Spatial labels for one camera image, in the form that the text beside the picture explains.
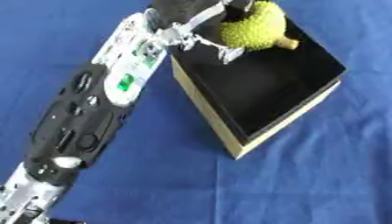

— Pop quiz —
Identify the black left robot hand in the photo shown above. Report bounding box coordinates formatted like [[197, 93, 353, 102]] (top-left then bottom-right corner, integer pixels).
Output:
[[143, 0, 257, 66]]

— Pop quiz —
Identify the yellow-green spiky toy durian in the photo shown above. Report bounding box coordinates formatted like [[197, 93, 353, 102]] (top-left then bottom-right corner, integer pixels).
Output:
[[219, 0, 300, 53]]

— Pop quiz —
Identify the tan cardboard box black inside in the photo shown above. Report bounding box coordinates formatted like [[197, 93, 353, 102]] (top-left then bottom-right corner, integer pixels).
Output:
[[168, 12, 349, 160]]

